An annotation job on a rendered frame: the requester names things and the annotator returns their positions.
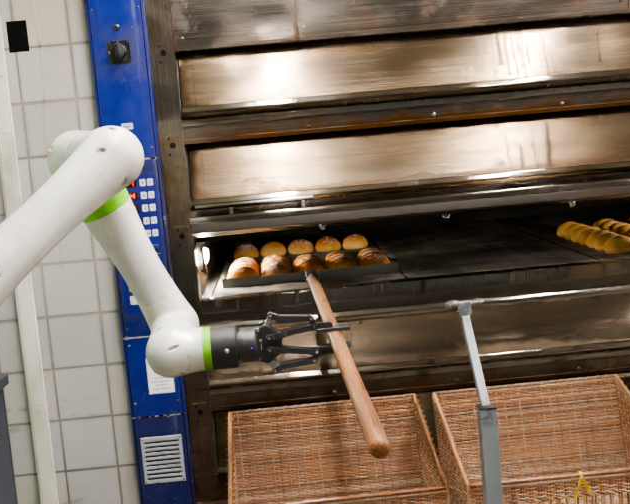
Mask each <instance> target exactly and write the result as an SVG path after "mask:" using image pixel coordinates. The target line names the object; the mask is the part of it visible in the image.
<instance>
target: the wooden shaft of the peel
mask: <svg viewBox="0 0 630 504"><path fill-rule="evenodd" d="M307 280H308V282H309V285H310V288H311V291H312V294H313V296H314V299H315V302H316V305H317V307H318V310H319V313H320V316H321V318H322V321H323V322H325V321H331V322H332V325H338V324H337V321H336V319H335V317H334V315H333V312H332V310H331V308H330V305H329V303H328V301H327V298H326V296H325V294H324V292H323V289H322V287H321V285H320V282H319V280H318V278H317V276H316V274H314V273H311V274H309V275H308V277H307ZM327 335H328V338H329V341H330V343H331V346H332V349H333V352H334V355H335V357H336V360H337V363H338V366H339V368H340V371H341V374H342V377H343V380H344V382H345V385H346V388H347V391H348V393H349V396H350V399H351V402H352V405H353V407H354V410H355V413H356V416H357V418H358V421H359V424H360V427H361V430H362V432H363V435H364V438H365V441H366V443H367V446H368V449H369V452H370V454H371V455H372V456H373V457H374V458H376V459H384V458H386V457H387V456H388V455H389V453H390V450H391V446H390V443H389V441H388V439H387V436H386V434H385V432H384V429H383V427H382V425H381V422H380V420H379V418H378V416H377V413H376V411H375V409H374V406H373V404H372V402H371V399H370V397H369V395H368V393H367V390H366V388H365V386H364V383H363V381H362V379H361V377H360V374H359V372H358V370H357V367H356V365H355V363H354V360H353V358H352V356H351V354H350V351H349V349H348V347H347V344H346V342H345V340H344V337H343V335H342V333H341V331H333V332H327Z"/></svg>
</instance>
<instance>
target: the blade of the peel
mask: <svg viewBox="0 0 630 504"><path fill-rule="evenodd" d="M390 262H391V263H388V264H377V265H367V266H356V267H346V268H335V269H326V268H325V269H324V270H316V271H317V275H318V279H325V278H336V277H346V276H357V275H367V274H378V273H388V272H399V268H398V263H397V262H395V261H392V260H390ZM291 270H292V272H293V273H282V274H272V275H261V269H259V276H250V277H240V278H229V279H227V278H228V275H229V272H226V274H225V275H224V277H223V279H222V285H223V288H230V287H241V286H251V285H262V284H272V283H283V282H293V281H304V280H306V277H305V271H303V272H294V271H293V268H292V266H291Z"/></svg>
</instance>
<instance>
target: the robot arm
mask: <svg viewBox="0 0 630 504"><path fill-rule="evenodd" d="M47 163H48V167H49V170H50V172H51V174H52V176H51V177H50V178H49V179H48V180H47V182H46V183H45V184H44V185H43V186H42V187H41V188H39V189H38V190H37V191H36V192H35V193H34V194H33V195H32V196H31V197H30V198H29V199H28V200H27V201H26V202H25V203H24V204H23V205H22V206H20V207H19V208H18V209H17V210H16V211H15V212H14V213H13V214H11V215H10V216H9V217H8V218H7V219H6V220H4V221H3V222H2V223H1V224H0V306H1V305H2V304H3V302H4V301H5V300H6V299H7V298H8V296H9V295H10V294H11V293H12V292H13V291H14V289H15V288H16V287H17V286H18V285H19V284H20V283H21V281H22V280H23V279H24V278H25V277H26V276H27V275H28V274H29V273H30V272H31V271H32V269H33V268H34V267H35V266H36V265H37V264H38V263H39V262H40V261H41V260H42V259H43V258H44V257H45V256H46V255H47V254H48V253H49V252H50V251H51V250H52V249H53V248H54V247H55V246H56V245H57V244H58V243H59V242H60V241H61V240H62V239H64V238H65V237H66V236H67V235H68V234H69V233H70V232H71V231H72V230H73V229H74V228H76V227H77V226H78V225H79V224H80V223H81V222H82V221H83V222H84V224H85V225H86V226H87V228H88V229H89V230H90V232H91V233H92V234H93V236H94V237H95V238H96V240H97V241H98V242H99V244H100V245H101V246H102V248H103V249H104V250H105V252H106V253H107V254H108V256H109V257H110V259H111V260H112V261H113V263H114V264H115V266H116V267H117V269H118V271H119V272H120V274H121V275H122V277H123V278H124V280H125V282H126V283H127V285H128V287H129V288H130V290H131V292H132V294H133V296H134V297H135V299H136V301H137V303H138V305H139V307H140V309H141V311H142V313H143V315H144V317H145V319H146V321H147V323H148V326H149V328H150V330H151V334H150V338H149V340H148V342H147V346H146V359H147V362H148V364H149V366H150V367H151V369H152V370H153V371H154V372H155V373H157V374H158V375H160V376H163V377H167V378H176V377H180V376H183V375H186V374H190V373H194V372H199V371H207V370H217V369H228V368H238V367H239V361H240V360H242V363H249V362H260V361H262V362H265V363H269V365H270V367H271V368H272V372H273V373H274V374H276V373H278V372H280V371H281V370H283V369H288V368H294V367H299V366H304V365H310V364H315V363H317V360H318V356H319V355H321V354H331V353H334V352H333V349H332V346H331V343H320V344H318V347H301V346H287V345H283V343H282V338H285V337H287V336H291V335H295V334H300V333H304V332H308V331H312V330H317V333H323V332H333V331H343V330H350V326H349V324H342V325H332V322H331V321H325V322H316V321H315V319H314V317H313V315H311V314H276V313H274V312H271V311H270V312H268V313H267V319H266V321H265V323H263V324H261V325H260V326H254V327H243V328H239V331H237V330H236V325H235V324H232V325H221V326H210V327H199V319H198V316H197V314H196V312H195V311H194V309H193V308H192V307H191V306H190V304H189V303H188V302H187V300H186V299H185V298H184V296H183V295H182V293H181V292H180V290H179V289H178V288H177V286H176V285H175V283H174V282H173V280H172V278H171V277H170V275H169V274H168V272H167V270H166V269H165V267H164V265H163V264H162V262H161V260H160V259H159V257H158V255H157V253H156V251H155V249H154V247H153V246H152V244H151V242H150V240H149V238H148V236H147V234H146V231H145V229H144V227H143V225H142V223H141V220H140V218H139V216H138V213H137V211H136V209H135V207H134V204H133V202H132V200H131V198H130V196H129V194H128V192H127V190H126V187H127V186H129V185H130V184H131V183H133V182H134V181H135V180H136V179H137V178H138V176H139V175H140V173H141V171H142V168H143V165H144V152H143V148H142V145H141V143H140V142H139V140H138V139H137V137H136V136H135V135H134V134H133V133H131V132H130V131H128V130H127V129H125V128H122V127H119V126H104V127H100V128H98V129H96V130H92V131H83V130H72V131H67V132H65V133H63V134H61V135H59V136H58V137H57V138H56V139H55V140H54V141H53V142H52V144H51V146H50V148H49V150H48V155H47ZM276 321H278V322H310V323H309V324H304V325H300V326H296V327H292V328H288V329H282V330H278V329H276V328H274V327H273V326H271V325H270V324H271V323H275V322H276ZM280 354H306V355H312V356H310V357H304V358H299V359H293V360H288V361H283V362H279V361H275V362H274V361H273V360H274V359H275V358H276V357H277V356H279V355H280Z"/></svg>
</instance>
